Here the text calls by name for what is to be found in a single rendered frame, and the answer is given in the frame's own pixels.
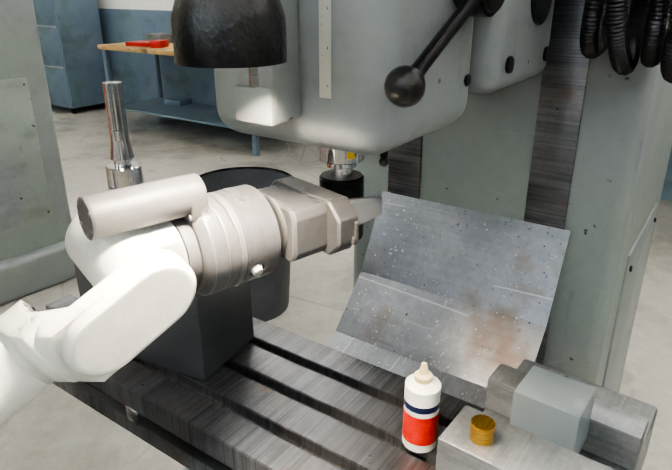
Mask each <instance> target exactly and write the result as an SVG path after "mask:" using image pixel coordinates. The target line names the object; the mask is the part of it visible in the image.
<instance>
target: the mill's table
mask: <svg viewBox="0 0 672 470"><path fill-rule="evenodd" d="M253 332H254V336H253V338H252V339H251V340H250V341H249V342H248V343H247V344H246V345H245V346H243V347H242V348H241V349H240V350H239V351H238V352H237V353H236V354H234V355H233V356H232V357H231V358H230V359H229V360H228V361H227V362H226V363H224V364H223V365H222V366H221V367H220V368H219V369H218V370H217V371H215V372H214V373H213V374H212V375H211V376H210V377H209V378H208V379H206V380H201V379H198V378H195V377H192V376H189V375H187V374H184V373H181V372H178V371H175V370H172V369H169V368H166V367H163V366H160V365H157V364H154V363H152V362H149V361H146V360H143V359H140V358H137V357H134V358H133V359H132V360H131V361H130V362H128V363H127V364H126V365H124V366H123V367H121V368H120V369H119V370H117V371H116V372H115V373H114V374H113V375H112V376H110V377H109V378H108V379H107V380H106V381H105V382H82V381H77V382H55V381H54V382H53V384H54V385H56V386H57V387H59V388H61V389H62V390H64V391H65V392H67V393H69V394H70V395H72V396H73V397H75V398H77V399H78V400H80V401H81V402H83V403H84V404H86V405H88V406H89V407H91V408H92V409H94V410H96V411H97V412H99V413H100V414H102V415H104V416H105V417H107V418H108V419H110V420H112V421H113V422H115V423H116V424H118V425H119V426H121V427H123V428H124V429H126V430H127V431H129V432H131V433H132V434H134V435H135V436H137V437H139V438H140V439H142V440H143V441H145V442H147V443H148V444H150V445H151V446H153V447H155V448H156V449H158V450H159V451H161V452H162V453H164V454H166V455H167V456H169V457H170V458H172V459H174V460H175V461H177V462H178V463H180V464H182V465H183V466H185V467H186V468H188V469H190V470H436V456H437V444H438V438H439V437H440V435H441V434H442V433H443V432H444V431H445V429H446V428H447V427H448V426H449V425H450V423H451V422H452V421H453V420H454V419H455V417H456V416H457V415H458V414H459V413H460V411H461V410H462V409H463V408H464V407H465V406H470V407H472V408H474V409H477V410H479V411H481V412H483V411H484V410H485V409H484V408H481V407H479V406H476V405H474V404H471V403H469V402H466V401H464V400H461V399H459V398H456V397H453V396H451V395H448V394H446V393H443V392H441V395H440V407H439V408H440V409H439V422H438V434H437V444H436V447H435V448H434V449H433V450H432V451H430V452H427V453H416V452H413V451H411V450H409V449H408V448H406V447H405V445H404V444H403V442H402V428H403V409H404V393H405V380H406V377H403V376H401V375H398V374H396V373H393V372H390V371H388V370H385V369H383V368H380V367H378V366H375V365H373V364H370V363H368V362H365V361H363V360H360V359H358V358H355V357H353V356H350V355H348V354H345V353H343V352H340V351H338V350H335V349H333V348H330V347H327V346H325V345H322V344H320V343H317V342H315V341H312V340H310V339H307V338H305V337H302V336H300V335H297V334H295V333H292V332H290V331H287V330H285V329H282V328H280V327H277V326H275V325H272V324H270V323H267V322H264V321H262V320H259V319H257V318H254V317H253Z"/></svg>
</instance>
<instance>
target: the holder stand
mask: <svg viewBox="0 0 672 470"><path fill-rule="evenodd" d="M74 267H75V272H76V278H77V283H78V289H79V294H80V298H81V297H82V296H83V295H84V294H86V293H87V292H88V291H89V290H91V289H92V288H93V286H92V284H91V283H90V282H89V281H88V279H87V278H86V277H85V276H84V274H83V273H82V272H81V271H80V269H79V268H78V267H77V265H76V264H75V263H74ZM253 336H254V332H253V315H252V298H251V281H247V282H245V283H242V284H239V285H238V286H233V287H230V288H228V289H225V290H222V291H219V292H216V293H213V294H210V295H207V296H202V295H199V294H197V293H195V297H194V299H193V301H192V303H191V305H190V307H189V308H188V310H187V311H186V312H185V313H184V315H183V316H182V317H181V318H180V319H178V320H177V321H176V322H175V323H174V324H173V325H172V326H170V327H169V328H168V329H167V330H166V331H165V332H163V333H162V334H161V335H160V336H159V337H158V338H156V339H155V340H154V341H153V342H152V343H151V344H150V345H148V346H147V347H146V348H145V349H144V350H143V351H141V352H140V353H139V354H138V355H137V356H136V357H137V358H140V359H143V360H146V361H149V362H152V363H154V364H157V365H160V366H163V367H166V368H169V369H172V370H175V371H178V372H181V373H184V374H187V375H189V376H192V377H195V378H198V379H201V380H206V379H208V378H209V377H210V376H211V375H212V374H213V373H214V372H215V371H217V370H218V369H219V368H220V367H221V366H222V365H223V364H224V363H226V362H227V361H228V360H229V359H230V358H231V357H232V356H233V355H234V354H236V353H237V352H238V351H239V350H240V349H241V348H242V347H243V346H245V345H246V344H247V343H248V342H249V341H250V340H251V339H252V338H253Z"/></svg>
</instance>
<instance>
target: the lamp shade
mask: <svg viewBox="0 0 672 470"><path fill-rule="evenodd" d="M170 19H171V29H172V40H173V50H174V60H175V64H176V65H180V66H185V67H194V68H252V67H264V66H273V65H278V64H283V63H286V62H287V31H286V15H285V12H284V9H283V6H282V3H281V0H174V4H173V8H172V13H171V18H170Z"/></svg>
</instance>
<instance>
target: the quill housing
mask: <svg viewBox="0 0 672 470"><path fill-rule="evenodd" d="M456 9H457V7H456V6H455V3H454V0H298V27H299V72H300V117H299V118H297V119H293V120H290V121H286V122H282V123H279V124H278V125H275V126H267V125H261V124H255V123H249V122H243V121H238V120H237V116H236V100H235V86H236V85H238V75H237V68H214V76H215V89H216V103H217V110H218V114H219V116H220V118H221V120H222V121H223V122H224V123H225V124H226V125H227V126H228V127H229V128H230V129H233V130H235V131H237V132H240V133H244V134H250V135H255V136H261V137H267V138H272V139H278V140H283V141H289V142H295V143H300V144H306V145H312V146H317V147H323V148H328V149H334V150H340V151H345V152H351V153H357V154H362V155H378V154H381V153H384V152H386V151H389V150H391V149H393V148H396V147H398V146H400V145H403V144H405V143H407V142H410V141H412V140H414V139H417V138H419V137H421V136H424V135H426V134H429V133H431V132H433V131H436V130H438V129H440V128H443V127H445V126H447V125H450V124H452V123H453V122H455V121H456V120H457V119H458V118H459V117H460V116H461V115H462V113H463V112H464V110H465V107H466V103H467V97H468V85H469V84H470V81H471V77H470V74H469V72H470V60H471V48H472V35H473V23H474V17H468V19H467V20H466V21H465V23H464V24H463V25H462V27H461V28H460V29H459V30H458V32H457V33H456V34H455V36H454V37H453V38H452V40H451V41H450V42H449V43H448V45H447V46H446V47H445V49H444V50H443V51H442V53H441V54H440V55H439V56H438V58H437V59H436V60H435V62H434V63H433V64H432V66H431V67H430V68H429V70H428V71H427V72H426V73H425V75H424V79H425V83H426V89H425V93H424V96H423V97H422V99H421V100H420V101H419V102H418V103H417V104H415V105H414V106H411V107H407V108H401V107H397V106H395V105H393V104H392V103H391V102H390V101H389V100H388V98H387V97H386V94H385V91H384V83H385V80H386V77H387V75H388V74H389V73H390V72H391V71H392V70H393V69H394V68H396V67H399V66H403V65H408V66H411V65H412V64H413V63H414V61H415V60H416V59H417V58H418V56H419V55H420V54H421V53H422V51H423V50H424V49H425V48H426V46H427V45H428V44H429V43H430V41H431V40H432V39H433V38H434V36H435V35H436V34H437V33H438V31H439V30H440V29H441V28H442V26H443V25H444V24H445V23H446V21H447V20H448V19H449V18H450V16H451V15H452V14H453V13H454V11H455V10H456Z"/></svg>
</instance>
